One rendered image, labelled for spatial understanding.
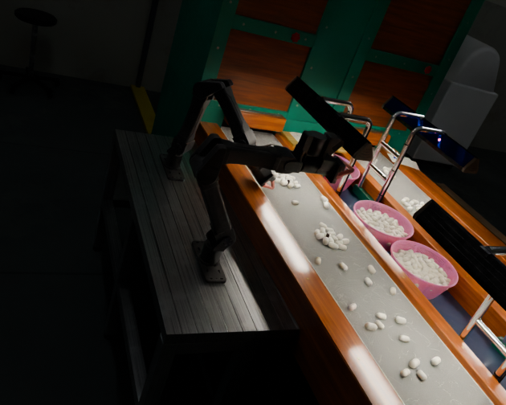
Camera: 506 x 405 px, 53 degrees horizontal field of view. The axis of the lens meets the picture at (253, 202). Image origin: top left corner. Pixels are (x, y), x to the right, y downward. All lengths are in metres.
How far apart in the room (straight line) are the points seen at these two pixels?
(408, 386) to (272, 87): 1.54
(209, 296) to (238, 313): 0.10
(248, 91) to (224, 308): 1.24
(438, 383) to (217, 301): 0.66
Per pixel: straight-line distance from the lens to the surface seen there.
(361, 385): 1.38
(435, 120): 5.31
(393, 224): 2.24
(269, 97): 2.51
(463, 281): 2.08
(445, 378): 1.61
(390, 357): 1.55
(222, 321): 1.49
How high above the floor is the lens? 1.67
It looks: 29 degrees down
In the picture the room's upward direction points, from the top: 20 degrees clockwise
